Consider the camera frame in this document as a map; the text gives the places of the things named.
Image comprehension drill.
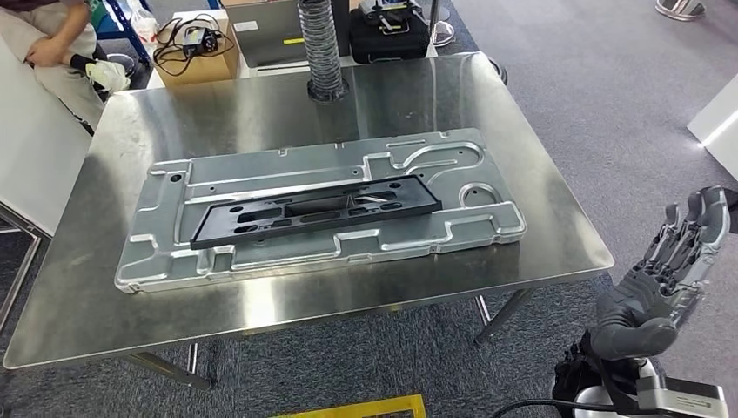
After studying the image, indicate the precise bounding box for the black cable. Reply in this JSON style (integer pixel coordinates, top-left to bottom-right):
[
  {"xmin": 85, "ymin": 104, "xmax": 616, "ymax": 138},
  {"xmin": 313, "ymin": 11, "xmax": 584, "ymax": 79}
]
[{"xmin": 490, "ymin": 398, "xmax": 621, "ymax": 418}]

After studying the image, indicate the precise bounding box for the black equipment case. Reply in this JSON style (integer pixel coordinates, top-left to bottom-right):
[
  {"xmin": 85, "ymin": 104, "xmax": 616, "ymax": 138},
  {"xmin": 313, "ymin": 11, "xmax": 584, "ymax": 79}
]
[{"xmin": 348, "ymin": 0, "xmax": 433, "ymax": 64}]

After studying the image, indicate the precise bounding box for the black power adapter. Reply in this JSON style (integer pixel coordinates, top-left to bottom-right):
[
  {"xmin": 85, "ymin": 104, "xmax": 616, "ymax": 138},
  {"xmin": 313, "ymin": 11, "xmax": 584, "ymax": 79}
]
[{"xmin": 183, "ymin": 27, "xmax": 220, "ymax": 57}]

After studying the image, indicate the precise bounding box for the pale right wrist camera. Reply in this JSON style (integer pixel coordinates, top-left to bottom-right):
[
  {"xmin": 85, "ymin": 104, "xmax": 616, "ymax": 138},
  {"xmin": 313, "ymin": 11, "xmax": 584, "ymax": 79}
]
[{"xmin": 636, "ymin": 374, "xmax": 730, "ymax": 418}]

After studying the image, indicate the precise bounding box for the cardboard box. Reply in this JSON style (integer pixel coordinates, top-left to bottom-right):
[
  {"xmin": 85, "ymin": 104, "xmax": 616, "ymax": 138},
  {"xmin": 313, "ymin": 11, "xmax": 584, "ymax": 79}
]
[{"xmin": 154, "ymin": 10, "xmax": 240, "ymax": 89}]

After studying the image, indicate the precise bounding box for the grey corrugated hose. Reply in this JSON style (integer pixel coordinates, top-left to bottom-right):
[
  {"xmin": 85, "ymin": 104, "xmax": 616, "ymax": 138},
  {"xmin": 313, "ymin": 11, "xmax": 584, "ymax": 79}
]
[{"xmin": 297, "ymin": 0, "xmax": 351, "ymax": 104}]

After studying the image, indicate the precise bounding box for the black plastic mounting plate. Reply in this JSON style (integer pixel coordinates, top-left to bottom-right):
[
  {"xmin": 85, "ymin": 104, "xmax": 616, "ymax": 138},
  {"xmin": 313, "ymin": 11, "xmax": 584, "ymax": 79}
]
[{"xmin": 189, "ymin": 174, "xmax": 444, "ymax": 251}]

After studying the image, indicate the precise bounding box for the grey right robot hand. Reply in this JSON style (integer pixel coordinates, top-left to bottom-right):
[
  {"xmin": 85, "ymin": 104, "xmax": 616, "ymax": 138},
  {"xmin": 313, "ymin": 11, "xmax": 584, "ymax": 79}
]
[{"xmin": 588, "ymin": 185, "xmax": 734, "ymax": 361}]

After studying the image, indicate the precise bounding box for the round metal stand base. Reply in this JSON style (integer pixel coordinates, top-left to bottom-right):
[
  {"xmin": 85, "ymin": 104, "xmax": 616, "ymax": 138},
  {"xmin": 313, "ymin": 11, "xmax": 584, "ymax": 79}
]
[{"xmin": 655, "ymin": 0, "xmax": 707, "ymax": 23}]

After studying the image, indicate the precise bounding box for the stainless steel workbench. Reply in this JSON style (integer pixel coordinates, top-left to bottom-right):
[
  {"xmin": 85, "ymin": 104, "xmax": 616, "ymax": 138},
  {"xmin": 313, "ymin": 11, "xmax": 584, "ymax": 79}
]
[{"xmin": 3, "ymin": 51, "xmax": 615, "ymax": 390}]

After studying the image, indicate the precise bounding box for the person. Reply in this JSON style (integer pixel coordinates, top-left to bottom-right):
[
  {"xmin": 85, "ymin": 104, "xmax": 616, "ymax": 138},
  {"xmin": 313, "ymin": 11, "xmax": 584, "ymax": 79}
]
[{"xmin": 0, "ymin": 0, "xmax": 131, "ymax": 137}]

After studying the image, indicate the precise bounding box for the white panel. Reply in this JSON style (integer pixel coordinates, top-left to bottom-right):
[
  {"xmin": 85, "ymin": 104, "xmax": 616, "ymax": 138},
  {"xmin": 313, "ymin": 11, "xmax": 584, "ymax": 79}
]
[{"xmin": 0, "ymin": 34, "xmax": 93, "ymax": 238}]

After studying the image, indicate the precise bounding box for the grey box with label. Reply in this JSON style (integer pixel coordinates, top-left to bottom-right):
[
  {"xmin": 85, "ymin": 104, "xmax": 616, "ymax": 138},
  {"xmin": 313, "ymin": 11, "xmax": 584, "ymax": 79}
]
[{"xmin": 221, "ymin": 0, "xmax": 310, "ymax": 69}]

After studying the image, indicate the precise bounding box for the white cloth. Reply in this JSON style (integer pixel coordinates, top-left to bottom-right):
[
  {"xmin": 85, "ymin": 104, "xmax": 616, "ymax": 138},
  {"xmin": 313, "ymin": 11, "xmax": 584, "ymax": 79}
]
[{"xmin": 84, "ymin": 59, "xmax": 132, "ymax": 93}]

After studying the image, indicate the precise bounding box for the person's hand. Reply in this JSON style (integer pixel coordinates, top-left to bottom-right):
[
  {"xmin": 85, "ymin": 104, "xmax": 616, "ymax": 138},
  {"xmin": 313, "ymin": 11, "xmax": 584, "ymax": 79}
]
[{"xmin": 25, "ymin": 37, "xmax": 75, "ymax": 69}]

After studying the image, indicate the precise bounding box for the silver metal fixture plate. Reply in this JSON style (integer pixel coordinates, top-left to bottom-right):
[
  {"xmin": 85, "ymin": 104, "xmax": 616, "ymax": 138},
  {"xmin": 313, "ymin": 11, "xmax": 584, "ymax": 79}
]
[{"xmin": 114, "ymin": 127, "xmax": 527, "ymax": 294}]

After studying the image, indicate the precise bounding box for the yellow floor tape square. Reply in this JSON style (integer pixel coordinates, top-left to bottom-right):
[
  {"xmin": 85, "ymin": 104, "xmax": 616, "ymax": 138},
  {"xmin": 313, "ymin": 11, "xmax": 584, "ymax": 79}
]
[{"xmin": 275, "ymin": 394, "xmax": 428, "ymax": 418}]

